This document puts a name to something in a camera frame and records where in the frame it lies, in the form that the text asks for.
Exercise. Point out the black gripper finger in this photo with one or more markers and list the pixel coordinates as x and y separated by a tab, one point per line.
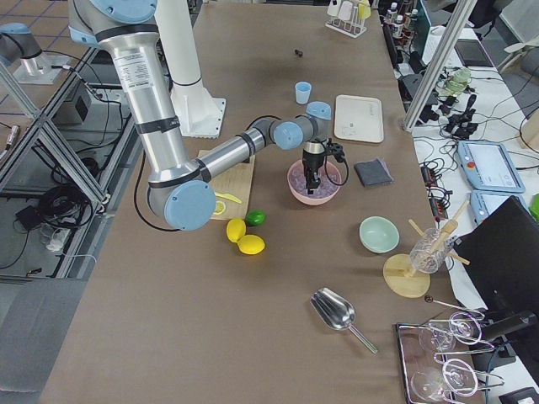
316	180
309	180

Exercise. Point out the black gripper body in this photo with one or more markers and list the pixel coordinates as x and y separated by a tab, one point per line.
311	162

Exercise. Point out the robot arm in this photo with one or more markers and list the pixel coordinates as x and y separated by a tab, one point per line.
36	67
178	187

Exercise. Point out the clear ice cubes pile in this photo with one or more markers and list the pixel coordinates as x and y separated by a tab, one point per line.
330	177

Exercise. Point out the light blue cup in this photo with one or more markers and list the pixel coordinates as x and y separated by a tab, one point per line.
302	92

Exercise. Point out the wooden cup stand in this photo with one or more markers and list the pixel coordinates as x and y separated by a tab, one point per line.
408	275

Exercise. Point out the steel ice scoop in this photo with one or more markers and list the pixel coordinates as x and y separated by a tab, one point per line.
338	314

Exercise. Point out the pink bowl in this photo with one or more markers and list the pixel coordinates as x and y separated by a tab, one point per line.
308	201

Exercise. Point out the grey folded cloth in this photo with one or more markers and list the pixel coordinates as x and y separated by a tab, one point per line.
373	173

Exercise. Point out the cream rabbit tray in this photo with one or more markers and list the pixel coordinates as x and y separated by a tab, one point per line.
358	119

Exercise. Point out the green lime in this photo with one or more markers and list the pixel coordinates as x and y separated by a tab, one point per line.
255	218

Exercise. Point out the wooden cutting board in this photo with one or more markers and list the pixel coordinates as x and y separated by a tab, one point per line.
237	182

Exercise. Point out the mint green bowl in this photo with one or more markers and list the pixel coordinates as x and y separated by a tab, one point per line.
378	234

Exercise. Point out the yellow plastic knife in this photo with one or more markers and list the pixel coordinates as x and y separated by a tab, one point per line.
229	197

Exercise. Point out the whole yellow lemon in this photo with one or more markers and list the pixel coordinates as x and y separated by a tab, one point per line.
236	229

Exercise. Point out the clear textured glass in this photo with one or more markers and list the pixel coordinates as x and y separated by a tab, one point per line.
421	257

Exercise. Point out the teach pendant near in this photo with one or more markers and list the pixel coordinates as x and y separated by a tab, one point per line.
484	203

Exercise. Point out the teach pendant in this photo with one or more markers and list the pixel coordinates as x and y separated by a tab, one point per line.
488	167
484	203

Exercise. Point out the teach pendant far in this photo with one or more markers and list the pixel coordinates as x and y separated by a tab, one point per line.
488	167

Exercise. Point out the wine glass far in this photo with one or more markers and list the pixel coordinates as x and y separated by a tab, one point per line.
439	336

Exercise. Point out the wine glass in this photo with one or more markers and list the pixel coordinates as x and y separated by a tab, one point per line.
454	380
439	336

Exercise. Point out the black framed wooden tray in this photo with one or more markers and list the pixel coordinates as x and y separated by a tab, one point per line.
504	357

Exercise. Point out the wine glass near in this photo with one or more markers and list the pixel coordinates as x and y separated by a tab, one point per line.
454	380

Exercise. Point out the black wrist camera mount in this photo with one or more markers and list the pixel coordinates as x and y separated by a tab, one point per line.
335	150

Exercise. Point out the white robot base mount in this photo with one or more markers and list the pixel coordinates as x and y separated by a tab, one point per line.
200	114

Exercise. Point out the white wire cup rack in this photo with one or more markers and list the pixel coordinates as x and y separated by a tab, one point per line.
348	17

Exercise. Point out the aluminium frame post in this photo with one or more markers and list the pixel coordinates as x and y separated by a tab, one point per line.
446	44

